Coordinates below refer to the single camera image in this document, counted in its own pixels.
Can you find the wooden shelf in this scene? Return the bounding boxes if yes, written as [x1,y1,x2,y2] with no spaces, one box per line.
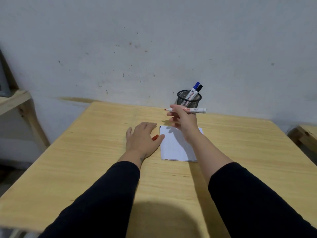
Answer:
[0,90,50,153]

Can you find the person's left forearm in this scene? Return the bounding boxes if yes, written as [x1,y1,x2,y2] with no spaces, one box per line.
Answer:
[38,150,149,238]

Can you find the wooden bench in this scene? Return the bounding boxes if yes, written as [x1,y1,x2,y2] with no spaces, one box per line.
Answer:
[287,124,317,156]

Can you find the white marker with blue cap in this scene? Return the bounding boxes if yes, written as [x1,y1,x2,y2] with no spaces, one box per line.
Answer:
[185,82,200,100]

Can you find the person's right forearm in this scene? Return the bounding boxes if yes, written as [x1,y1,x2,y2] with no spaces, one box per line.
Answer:
[188,129,317,238]

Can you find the person's left hand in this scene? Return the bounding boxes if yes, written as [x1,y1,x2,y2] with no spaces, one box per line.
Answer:
[125,122,165,160]

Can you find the white marker with black cap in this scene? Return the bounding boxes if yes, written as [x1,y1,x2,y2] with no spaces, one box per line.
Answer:
[191,85,203,101]

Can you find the white folded paper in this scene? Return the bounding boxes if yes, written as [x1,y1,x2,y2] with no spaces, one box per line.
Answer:
[159,125,204,162]

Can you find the person's right hand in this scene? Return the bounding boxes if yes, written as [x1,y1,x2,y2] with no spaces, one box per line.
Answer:
[166,104,201,144]

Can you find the grey box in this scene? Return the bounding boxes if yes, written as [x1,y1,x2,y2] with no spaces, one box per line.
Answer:
[0,51,12,98]

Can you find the white marker with red tip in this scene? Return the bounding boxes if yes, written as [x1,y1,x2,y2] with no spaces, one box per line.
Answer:
[164,108,207,114]

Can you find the black mesh pen holder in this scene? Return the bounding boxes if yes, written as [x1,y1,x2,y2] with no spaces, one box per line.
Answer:
[177,90,202,109]

